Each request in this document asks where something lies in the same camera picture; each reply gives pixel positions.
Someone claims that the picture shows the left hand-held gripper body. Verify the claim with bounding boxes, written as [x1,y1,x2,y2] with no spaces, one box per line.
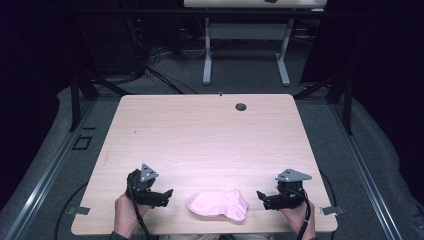
[125,163,165,207]

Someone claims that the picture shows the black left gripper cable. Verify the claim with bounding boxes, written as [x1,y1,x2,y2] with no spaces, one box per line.
[129,181,153,240]

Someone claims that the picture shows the white desk with metal legs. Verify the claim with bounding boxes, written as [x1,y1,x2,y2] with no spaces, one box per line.
[182,0,330,87]

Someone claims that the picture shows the thin black cable loop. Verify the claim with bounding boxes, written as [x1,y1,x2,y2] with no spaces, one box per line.
[319,170,337,240]
[53,181,90,240]

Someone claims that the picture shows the grey metal table bracket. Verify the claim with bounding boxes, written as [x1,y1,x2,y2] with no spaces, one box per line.
[319,205,345,216]
[65,206,91,216]

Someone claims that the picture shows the person's right hand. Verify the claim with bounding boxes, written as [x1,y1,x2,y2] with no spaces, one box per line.
[280,201,317,239]

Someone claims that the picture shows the aluminium floor rail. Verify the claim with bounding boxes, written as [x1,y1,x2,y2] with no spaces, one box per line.
[329,102,406,240]
[2,99,98,240]

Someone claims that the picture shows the person's light trousers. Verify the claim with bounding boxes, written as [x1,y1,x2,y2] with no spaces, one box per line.
[159,233,275,240]

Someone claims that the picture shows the black floor cables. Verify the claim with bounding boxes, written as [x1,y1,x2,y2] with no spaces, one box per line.
[142,46,198,95]

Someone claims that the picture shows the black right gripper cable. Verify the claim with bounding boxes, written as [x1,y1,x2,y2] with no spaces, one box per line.
[286,188,313,240]

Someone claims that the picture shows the person's left hand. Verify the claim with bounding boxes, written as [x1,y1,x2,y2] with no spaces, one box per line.
[113,192,153,239]

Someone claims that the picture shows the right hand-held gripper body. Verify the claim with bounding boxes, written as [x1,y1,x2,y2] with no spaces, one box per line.
[273,168,313,211]

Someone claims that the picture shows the black tape square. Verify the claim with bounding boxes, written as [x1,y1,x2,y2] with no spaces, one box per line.
[71,126,97,151]

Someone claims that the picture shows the black metal stand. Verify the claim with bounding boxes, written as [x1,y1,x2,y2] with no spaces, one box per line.
[69,70,132,132]
[293,71,354,136]

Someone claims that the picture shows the pink sock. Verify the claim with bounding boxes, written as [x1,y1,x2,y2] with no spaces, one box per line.
[186,188,250,223]

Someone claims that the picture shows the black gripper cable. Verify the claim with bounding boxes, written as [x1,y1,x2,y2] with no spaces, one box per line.
[129,181,153,240]
[286,188,313,240]

